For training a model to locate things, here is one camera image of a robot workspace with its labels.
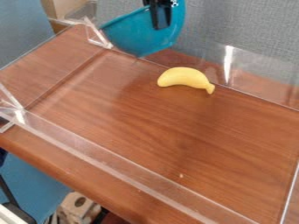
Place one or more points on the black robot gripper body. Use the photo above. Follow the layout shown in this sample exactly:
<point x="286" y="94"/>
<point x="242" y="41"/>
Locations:
<point x="171" y="3"/>

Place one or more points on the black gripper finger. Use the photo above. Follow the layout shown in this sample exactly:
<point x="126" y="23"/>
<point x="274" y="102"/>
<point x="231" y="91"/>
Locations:
<point x="160" y="15"/>

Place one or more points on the blue plastic bowl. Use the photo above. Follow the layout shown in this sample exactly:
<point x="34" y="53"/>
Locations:
<point x="131" y="32"/>

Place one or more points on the yellow toy banana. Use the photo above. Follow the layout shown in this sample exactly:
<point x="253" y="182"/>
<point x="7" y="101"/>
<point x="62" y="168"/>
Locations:
<point x="187" y="77"/>

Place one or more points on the wooden shelf in background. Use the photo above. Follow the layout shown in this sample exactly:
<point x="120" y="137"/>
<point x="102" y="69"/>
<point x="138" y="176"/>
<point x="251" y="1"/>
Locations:
<point x="68" y="12"/>

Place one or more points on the clear acrylic table barrier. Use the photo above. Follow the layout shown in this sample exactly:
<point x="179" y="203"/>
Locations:
<point x="164" y="155"/>

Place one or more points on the wooden block with hole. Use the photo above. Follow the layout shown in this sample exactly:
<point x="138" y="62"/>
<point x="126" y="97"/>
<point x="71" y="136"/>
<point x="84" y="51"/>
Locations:
<point x="78" y="209"/>

